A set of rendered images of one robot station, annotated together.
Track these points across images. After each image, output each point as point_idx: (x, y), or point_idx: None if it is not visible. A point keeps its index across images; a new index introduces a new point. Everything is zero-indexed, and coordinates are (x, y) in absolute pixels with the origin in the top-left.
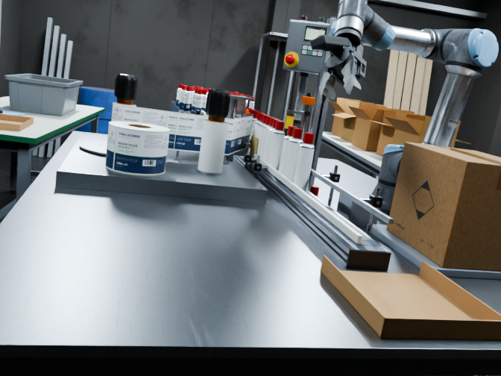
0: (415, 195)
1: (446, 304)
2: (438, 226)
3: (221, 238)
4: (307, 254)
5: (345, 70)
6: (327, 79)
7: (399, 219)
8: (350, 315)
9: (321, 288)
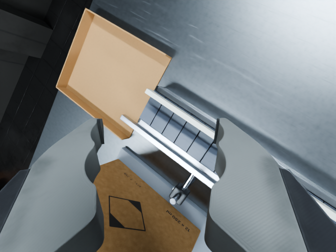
0: (138, 226)
1: (96, 101)
2: (110, 179)
3: (289, 10)
4: (203, 78)
5: (58, 199)
6: (220, 183)
7: (173, 222)
8: (117, 18)
9: (150, 30)
